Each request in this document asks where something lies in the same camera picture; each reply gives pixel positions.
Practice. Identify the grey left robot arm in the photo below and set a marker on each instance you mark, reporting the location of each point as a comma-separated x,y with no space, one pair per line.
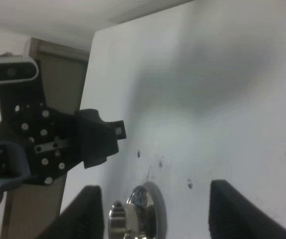
39,144

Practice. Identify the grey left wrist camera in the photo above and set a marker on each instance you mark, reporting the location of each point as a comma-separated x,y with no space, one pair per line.
17,68

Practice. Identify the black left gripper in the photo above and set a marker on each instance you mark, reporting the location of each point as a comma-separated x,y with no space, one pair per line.
38,143

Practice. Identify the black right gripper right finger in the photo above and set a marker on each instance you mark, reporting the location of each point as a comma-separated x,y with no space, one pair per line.
232,216

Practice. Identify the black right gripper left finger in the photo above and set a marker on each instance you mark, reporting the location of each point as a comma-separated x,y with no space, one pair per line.
82,219

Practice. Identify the stainless steel teapot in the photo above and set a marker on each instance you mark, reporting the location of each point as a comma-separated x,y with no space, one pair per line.
134,219

